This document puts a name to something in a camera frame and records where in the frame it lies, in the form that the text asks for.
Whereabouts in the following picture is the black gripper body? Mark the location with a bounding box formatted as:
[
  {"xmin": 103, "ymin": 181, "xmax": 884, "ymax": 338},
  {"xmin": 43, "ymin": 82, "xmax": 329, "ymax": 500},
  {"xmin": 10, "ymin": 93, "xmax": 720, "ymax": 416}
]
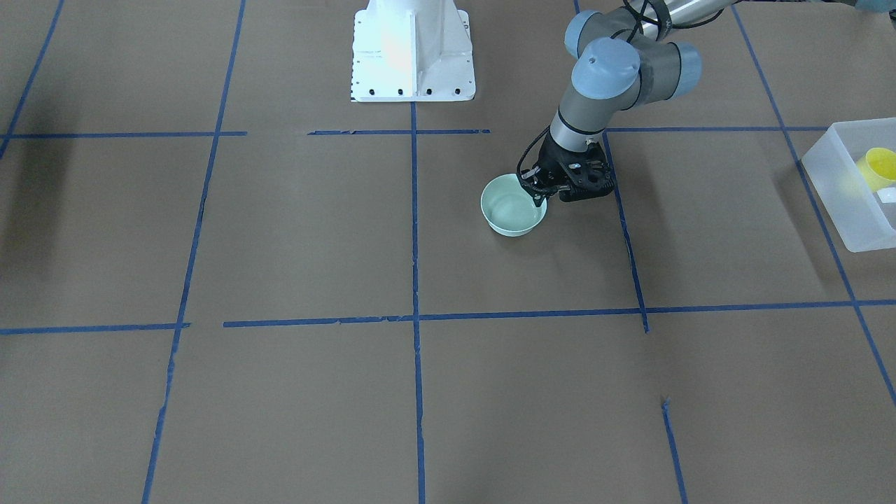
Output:
[{"xmin": 540, "ymin": 135, "xmax": 615, "ymax": 203}]

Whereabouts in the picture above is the mint green bowl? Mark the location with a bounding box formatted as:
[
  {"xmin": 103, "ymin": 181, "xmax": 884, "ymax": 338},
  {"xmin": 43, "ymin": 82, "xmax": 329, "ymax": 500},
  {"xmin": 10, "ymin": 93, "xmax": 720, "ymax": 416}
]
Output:
[{"xmin": 480, "ymin": 174, "xmax": 548, "ymax": 238}]

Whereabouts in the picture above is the yellow plastic cup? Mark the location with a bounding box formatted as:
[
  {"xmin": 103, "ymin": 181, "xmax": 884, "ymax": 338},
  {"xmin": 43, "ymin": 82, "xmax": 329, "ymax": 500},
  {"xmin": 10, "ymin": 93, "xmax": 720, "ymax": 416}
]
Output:
[{"xmin": 855, "ymin": 147, "xmax": 895, "ymax": 192}]

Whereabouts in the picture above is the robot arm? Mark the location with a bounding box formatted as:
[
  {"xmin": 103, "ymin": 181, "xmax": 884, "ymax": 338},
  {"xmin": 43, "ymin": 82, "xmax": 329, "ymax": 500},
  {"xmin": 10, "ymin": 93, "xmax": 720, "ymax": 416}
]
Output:
[{"xmin": 516, "ymin": 1, "xmax": 729, "ymax": 207}]

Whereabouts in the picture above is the translucent white storage box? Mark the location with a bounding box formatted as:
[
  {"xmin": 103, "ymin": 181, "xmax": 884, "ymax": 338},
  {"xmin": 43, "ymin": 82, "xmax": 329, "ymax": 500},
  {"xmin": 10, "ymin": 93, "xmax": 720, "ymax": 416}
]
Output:
[{"xmin": 802, "ymin": 118, "xmax": 895, "ymax": 253}]

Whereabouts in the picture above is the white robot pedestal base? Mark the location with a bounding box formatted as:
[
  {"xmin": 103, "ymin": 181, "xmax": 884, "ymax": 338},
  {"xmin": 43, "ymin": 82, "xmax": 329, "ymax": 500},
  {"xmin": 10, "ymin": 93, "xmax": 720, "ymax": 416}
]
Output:
[{"xmin": 350, "ymin": 1, "xmax": 477, "ymax": 103}]

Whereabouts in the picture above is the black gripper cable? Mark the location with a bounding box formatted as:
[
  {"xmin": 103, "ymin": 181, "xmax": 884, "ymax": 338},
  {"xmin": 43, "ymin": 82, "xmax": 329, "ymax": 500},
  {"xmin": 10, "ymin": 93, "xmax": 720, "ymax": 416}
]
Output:
[{"xmin": 517, "ymin": 0, "xmax": 729, "ymax": 176}]

